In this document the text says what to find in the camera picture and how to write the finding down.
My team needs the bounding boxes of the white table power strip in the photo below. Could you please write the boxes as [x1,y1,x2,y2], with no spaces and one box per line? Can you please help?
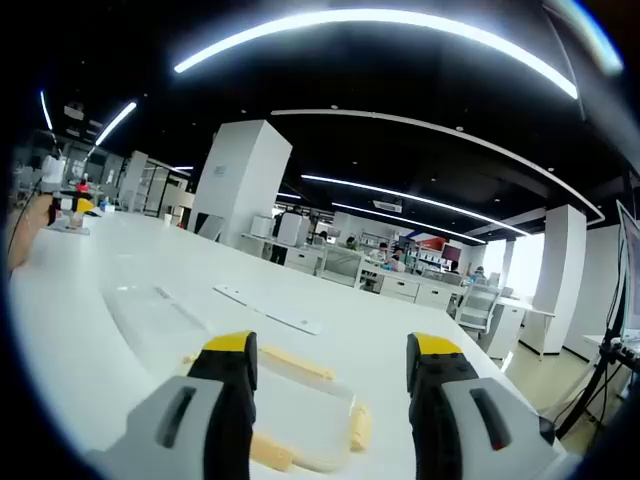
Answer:
[212,283,324,337]

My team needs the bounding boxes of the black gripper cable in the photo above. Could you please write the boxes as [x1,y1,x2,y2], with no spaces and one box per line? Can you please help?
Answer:
[6,177,49,261]

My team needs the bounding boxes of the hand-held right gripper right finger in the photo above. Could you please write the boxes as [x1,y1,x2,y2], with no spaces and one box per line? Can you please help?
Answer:
[405,331,567,480]

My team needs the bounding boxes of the clear storage box yellow latches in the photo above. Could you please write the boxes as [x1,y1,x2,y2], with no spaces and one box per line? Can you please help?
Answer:
[179,343,374,474]

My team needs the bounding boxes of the white square column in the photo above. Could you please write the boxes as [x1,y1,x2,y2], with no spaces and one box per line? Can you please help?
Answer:
[187,118,294,251]

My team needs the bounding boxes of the straight ceiling light strip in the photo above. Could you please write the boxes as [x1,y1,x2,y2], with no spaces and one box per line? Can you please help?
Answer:
[94,101,138,147]

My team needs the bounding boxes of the white drawer cabinet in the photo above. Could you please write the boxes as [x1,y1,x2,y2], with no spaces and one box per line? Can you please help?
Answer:
[378,274,422,304]

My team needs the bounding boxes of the clear storage box lid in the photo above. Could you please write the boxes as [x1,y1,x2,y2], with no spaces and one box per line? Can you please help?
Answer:
[101,282,212,351]

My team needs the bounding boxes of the computer monitor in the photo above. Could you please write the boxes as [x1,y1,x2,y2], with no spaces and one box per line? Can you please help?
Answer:
[615,198,640,344]

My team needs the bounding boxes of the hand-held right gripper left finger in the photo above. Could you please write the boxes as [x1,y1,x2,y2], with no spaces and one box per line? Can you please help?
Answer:
[84,329,259,480]

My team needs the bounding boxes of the long curved ceiling light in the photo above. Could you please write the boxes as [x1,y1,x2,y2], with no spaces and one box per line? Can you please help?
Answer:
[173,7,580,101]

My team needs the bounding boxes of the black tripod stand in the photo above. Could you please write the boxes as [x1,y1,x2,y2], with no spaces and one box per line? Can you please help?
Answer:
[553,324,640,439]

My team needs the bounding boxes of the grey cloth mat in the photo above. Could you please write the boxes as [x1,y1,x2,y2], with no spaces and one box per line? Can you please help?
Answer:
[46,219,92,237]

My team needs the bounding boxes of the white mesh office chair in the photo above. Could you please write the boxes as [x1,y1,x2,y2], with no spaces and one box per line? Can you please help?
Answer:
[317,246,365,289]
[453,283,503,344]

